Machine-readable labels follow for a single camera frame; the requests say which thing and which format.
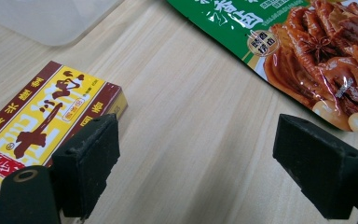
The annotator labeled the green seasoning packet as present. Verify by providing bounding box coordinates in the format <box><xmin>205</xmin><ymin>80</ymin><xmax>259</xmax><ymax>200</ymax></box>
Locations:
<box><xmin>166</xmin><ymin>0</ymin><xmax>358</xmax><ymax>133</ymax></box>

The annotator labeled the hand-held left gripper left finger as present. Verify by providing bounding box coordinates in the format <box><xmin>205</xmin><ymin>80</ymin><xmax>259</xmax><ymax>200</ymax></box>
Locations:
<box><xmin>50</xmin><ymin>113</ymin><xmax>121</xmax><ymax>220</ymax></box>

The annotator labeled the translucent plastic storage box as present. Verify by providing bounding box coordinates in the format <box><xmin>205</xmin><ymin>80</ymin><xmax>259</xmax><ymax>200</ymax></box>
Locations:
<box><xmin>0</xmin><ymin>0</ymin><xmax>125</xmax><ymax>48</ymax></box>

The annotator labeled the yellow and maroon seasoning box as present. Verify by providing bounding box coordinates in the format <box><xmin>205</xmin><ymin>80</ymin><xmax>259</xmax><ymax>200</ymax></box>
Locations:
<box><xmin>0</xmin><ymin>60</ymin><xmax>129</xmax><ymax>207</ymax></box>

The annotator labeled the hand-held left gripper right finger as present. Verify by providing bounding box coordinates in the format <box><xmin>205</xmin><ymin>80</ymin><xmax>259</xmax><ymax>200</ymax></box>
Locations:
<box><xmin>272</xmin><ymin>113</ymin><xmax>358</xmax><ymax>220</ymax></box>

